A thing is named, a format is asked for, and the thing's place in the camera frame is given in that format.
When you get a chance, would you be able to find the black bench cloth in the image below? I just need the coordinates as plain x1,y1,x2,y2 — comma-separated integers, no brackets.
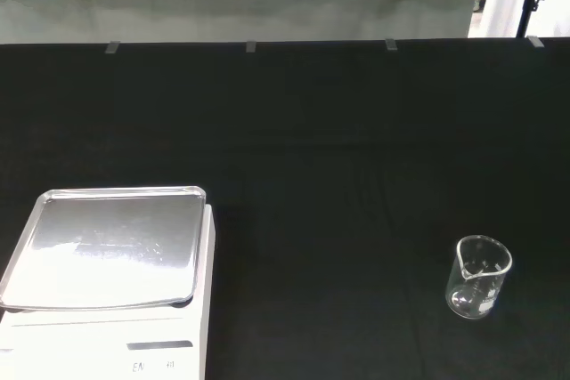
0,36,570,380

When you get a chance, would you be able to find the small clear glass beaker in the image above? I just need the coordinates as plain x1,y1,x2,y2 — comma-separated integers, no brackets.
444,234,514,320

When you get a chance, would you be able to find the white electronic balance steel pan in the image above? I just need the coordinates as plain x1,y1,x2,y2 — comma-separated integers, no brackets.
0,184,217,380

